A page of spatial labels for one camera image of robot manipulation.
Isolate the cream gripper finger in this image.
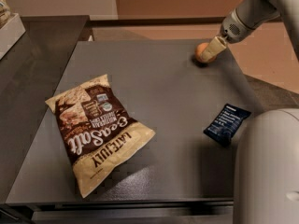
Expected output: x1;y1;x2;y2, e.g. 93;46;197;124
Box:
207;36;227;57

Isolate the orange fruit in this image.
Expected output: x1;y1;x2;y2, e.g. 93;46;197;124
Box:
194;43;216;63

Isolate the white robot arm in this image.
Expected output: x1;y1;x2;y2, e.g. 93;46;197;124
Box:
195;0;299;224

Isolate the brown Late July chip bag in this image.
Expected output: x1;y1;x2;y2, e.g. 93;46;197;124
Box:
46;75;155;197

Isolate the dark blue snack bar wrapper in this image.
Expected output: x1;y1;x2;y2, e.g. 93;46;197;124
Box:
204;104;251;147

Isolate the dark side counter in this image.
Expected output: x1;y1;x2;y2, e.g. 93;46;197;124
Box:
0;15;89;205

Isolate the white box on counter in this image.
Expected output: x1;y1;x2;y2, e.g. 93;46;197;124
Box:
0;13;25;60

